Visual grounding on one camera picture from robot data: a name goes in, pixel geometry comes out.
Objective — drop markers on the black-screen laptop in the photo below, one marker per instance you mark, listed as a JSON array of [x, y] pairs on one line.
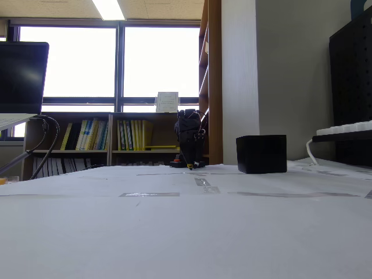
[[21, 78]]

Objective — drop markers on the leaning yellow book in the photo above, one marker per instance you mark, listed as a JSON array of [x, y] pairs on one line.
[[66, 136]]

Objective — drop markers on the black box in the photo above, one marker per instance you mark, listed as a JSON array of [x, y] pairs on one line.
[[261, 154]]

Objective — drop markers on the blue white book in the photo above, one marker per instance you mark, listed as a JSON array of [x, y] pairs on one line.
[[88, 135]]

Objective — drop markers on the low wooden bookshelf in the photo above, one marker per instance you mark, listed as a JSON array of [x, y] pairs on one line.
[[37, 136], [162, 133]]

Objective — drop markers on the dark window frame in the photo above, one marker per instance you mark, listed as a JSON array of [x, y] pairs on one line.
[[119, 67]]

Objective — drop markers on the yellow white book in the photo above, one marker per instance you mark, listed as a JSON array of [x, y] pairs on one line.
[[82, 135]]

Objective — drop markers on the clear container with yellow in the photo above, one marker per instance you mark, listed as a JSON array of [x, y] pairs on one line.
[[5, 180]]

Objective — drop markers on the clear tape strip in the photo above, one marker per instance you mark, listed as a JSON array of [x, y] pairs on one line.
[[149, 194], [290, 194], [202, 181], [211, 189]]

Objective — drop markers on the white paper sign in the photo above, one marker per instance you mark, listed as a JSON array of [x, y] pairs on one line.
[[167, 101]]

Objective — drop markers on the ceiling light panel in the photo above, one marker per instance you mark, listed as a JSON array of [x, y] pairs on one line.
[[109, 10]]

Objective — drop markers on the tall wooden bookshelf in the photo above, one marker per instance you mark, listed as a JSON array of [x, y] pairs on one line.
[[215, 87]]

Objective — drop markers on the green yellow binder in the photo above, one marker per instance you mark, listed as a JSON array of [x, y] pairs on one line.
[[121, 135], [127, 135]]

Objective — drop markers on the flat yellow book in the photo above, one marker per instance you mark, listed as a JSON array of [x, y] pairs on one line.
[[160, 147]]

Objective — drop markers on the black pegboard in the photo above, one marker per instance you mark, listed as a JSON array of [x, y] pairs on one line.
[[351, 78]]

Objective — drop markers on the white binder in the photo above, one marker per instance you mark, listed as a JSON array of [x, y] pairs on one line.
[[36, 167], [59, 166], [72, 165]]

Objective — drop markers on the grey metal rod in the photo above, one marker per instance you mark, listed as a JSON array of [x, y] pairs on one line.
[[14, 161]]

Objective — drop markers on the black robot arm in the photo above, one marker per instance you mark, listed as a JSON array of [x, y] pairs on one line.
[[189, 122]]

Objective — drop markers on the white keyboard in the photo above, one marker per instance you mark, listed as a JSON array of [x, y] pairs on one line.
[[346, 128]]

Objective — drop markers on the teal book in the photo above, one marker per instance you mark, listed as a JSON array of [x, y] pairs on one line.
[[102, 136]]

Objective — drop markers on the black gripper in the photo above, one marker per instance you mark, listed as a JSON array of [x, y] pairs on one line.
[[189, 145]]

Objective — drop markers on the blue object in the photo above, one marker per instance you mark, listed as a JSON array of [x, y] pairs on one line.
[[357, 8]]

